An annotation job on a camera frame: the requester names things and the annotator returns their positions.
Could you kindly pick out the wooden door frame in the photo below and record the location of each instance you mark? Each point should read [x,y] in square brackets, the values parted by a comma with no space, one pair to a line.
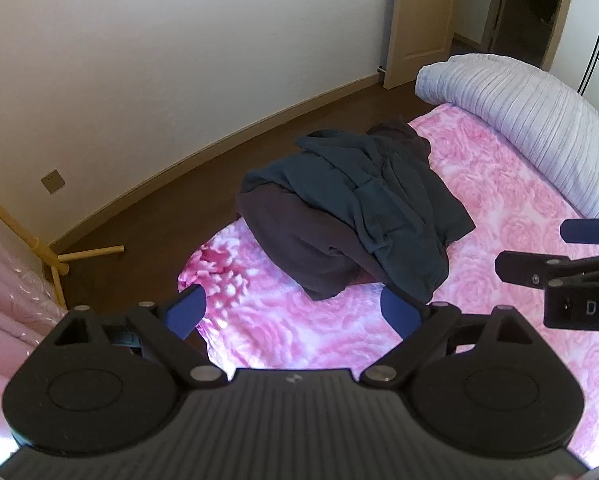
[494,5]

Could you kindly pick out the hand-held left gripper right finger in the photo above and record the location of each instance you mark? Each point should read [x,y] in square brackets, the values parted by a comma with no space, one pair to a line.
[402,315]

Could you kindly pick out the yellow wooden coat stand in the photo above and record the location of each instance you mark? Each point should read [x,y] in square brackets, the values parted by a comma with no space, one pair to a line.
[44,252]

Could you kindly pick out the dark green sweatshirt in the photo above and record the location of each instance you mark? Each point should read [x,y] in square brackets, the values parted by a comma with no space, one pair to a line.
[359,190]

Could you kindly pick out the white ribbed quilt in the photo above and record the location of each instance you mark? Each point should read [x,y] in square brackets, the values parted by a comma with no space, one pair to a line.
[529,110]

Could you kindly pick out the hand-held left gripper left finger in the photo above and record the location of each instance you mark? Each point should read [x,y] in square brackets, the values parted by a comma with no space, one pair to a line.
[187,310]

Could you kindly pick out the pink floral blanket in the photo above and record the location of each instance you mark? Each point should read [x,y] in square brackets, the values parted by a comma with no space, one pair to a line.
[504,210]

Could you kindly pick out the dark brown hooded garment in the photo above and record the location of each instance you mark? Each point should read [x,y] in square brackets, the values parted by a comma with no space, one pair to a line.
[289,240]

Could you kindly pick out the wall socket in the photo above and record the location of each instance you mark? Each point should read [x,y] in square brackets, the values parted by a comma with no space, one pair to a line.
[52,181]

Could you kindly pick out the wooden door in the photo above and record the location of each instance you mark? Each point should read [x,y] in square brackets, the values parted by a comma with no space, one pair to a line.
[419,10]

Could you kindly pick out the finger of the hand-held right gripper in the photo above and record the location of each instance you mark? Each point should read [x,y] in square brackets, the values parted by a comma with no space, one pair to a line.
[519,267]
[587,230]

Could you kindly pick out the pink curtain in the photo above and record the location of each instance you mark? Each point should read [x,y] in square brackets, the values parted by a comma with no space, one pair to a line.
[9,320]

